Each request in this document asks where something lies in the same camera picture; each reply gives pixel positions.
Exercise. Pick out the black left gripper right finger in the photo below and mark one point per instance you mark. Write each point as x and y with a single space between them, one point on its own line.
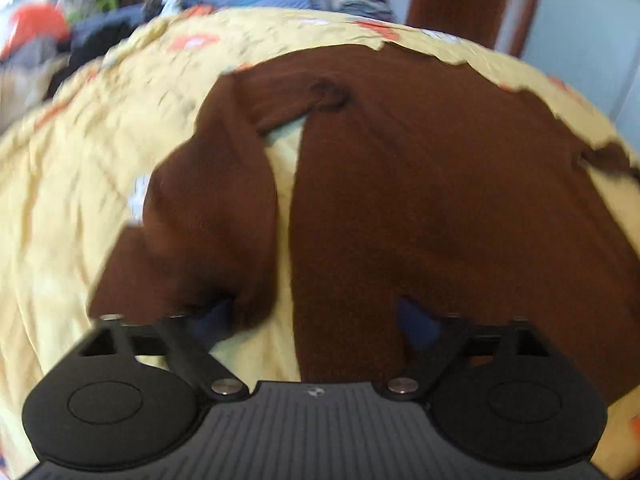
441 344

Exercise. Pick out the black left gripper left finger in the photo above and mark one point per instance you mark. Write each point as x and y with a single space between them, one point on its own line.
121 361

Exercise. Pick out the brown knit sweater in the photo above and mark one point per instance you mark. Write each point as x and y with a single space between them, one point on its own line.
415 179

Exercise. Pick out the dark clothes heap on floor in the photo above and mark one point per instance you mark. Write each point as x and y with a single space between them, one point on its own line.
93 38

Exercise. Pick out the yellow floral bed quilt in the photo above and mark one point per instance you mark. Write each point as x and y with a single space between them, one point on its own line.
68 168

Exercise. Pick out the orange red bag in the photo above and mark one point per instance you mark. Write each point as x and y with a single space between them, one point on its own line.
32 21

